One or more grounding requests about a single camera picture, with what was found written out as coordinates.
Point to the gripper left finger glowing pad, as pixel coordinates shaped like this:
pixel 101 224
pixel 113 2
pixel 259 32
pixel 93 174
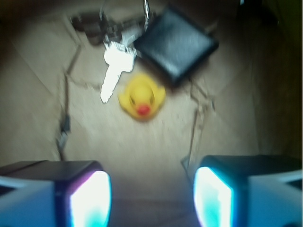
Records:
pixel 55 194

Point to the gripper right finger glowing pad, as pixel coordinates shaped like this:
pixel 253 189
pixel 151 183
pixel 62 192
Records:
pixel 249 191

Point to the yellow rubber duck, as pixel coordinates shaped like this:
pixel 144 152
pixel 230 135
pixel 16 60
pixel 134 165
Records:
pixel 142 97

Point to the brown paper bin with tape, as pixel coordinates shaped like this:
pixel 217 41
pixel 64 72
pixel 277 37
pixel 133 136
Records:
pixel 246 99

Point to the silver key pointing left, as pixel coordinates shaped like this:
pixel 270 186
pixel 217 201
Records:
pixel 119 59

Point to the black leather wallet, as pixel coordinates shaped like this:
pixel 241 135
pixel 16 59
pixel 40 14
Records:
pixel 175 44

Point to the silver keys upper bunch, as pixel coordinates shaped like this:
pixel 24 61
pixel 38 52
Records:
pixel 98 30

